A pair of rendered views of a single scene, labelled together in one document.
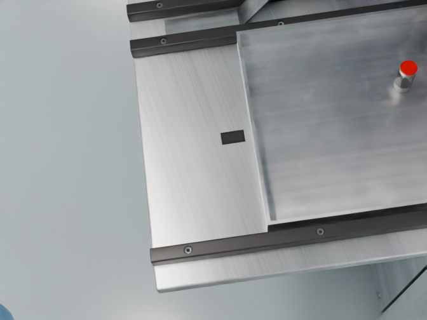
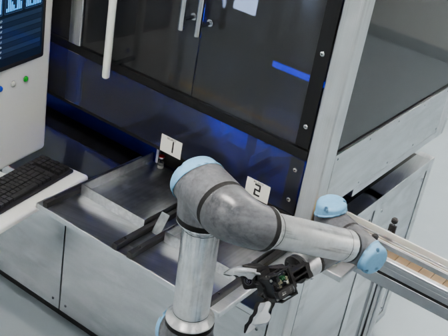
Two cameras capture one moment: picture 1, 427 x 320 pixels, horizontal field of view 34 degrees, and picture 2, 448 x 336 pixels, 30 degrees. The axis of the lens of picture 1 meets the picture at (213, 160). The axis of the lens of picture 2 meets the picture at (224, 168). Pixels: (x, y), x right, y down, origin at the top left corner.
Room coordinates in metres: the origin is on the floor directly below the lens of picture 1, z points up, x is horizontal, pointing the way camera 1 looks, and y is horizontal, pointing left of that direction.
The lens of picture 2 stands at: (-0.65, 1.64, 2.27)
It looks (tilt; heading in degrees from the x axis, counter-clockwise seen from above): 29 degrees down; 300
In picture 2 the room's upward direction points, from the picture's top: 10 degrees clockwise
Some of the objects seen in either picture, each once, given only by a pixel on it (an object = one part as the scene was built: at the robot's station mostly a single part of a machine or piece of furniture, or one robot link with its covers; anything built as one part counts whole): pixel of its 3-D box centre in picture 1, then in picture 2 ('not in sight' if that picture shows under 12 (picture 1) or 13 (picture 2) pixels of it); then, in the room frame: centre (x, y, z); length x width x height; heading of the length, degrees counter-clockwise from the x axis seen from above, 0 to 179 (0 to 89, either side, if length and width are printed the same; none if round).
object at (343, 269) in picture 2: not in sight; (333, 261); (0.08, -0.37, 0.87); 0.14 x 0.13 x 0.02; 88
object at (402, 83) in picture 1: (405, 77); not in sight; (0.38, -0.25, 0.90); 0.02 x 0.02 x 0.04
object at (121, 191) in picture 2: not in sight; (148, 188); (0.69, -0.23, 0.90); 0.34 x 0.26 x 0.04; 88
